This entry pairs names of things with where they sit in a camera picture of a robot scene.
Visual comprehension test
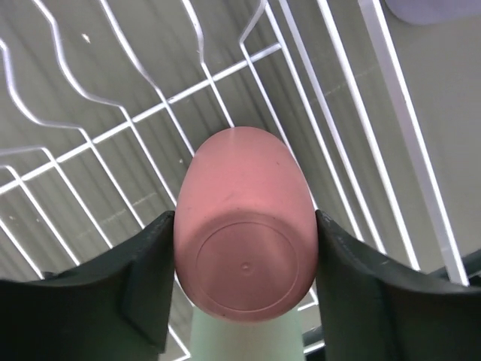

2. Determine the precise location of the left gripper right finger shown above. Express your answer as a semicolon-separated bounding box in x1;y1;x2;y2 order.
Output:
316;210;480;360

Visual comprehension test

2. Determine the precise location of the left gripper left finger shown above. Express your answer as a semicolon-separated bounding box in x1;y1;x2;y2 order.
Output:
1;211;174;360

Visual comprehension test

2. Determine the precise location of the green cup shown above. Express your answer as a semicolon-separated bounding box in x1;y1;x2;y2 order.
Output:
189;308;305;361

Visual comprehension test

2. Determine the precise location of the pink cup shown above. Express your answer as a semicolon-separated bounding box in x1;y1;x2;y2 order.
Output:
174;126;318;323

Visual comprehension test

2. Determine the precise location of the purple cup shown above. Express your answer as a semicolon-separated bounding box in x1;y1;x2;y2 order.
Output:
385;0;480;26

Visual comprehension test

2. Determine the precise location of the white wire dish rack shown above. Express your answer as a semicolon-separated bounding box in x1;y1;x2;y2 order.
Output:
0;0;470;361

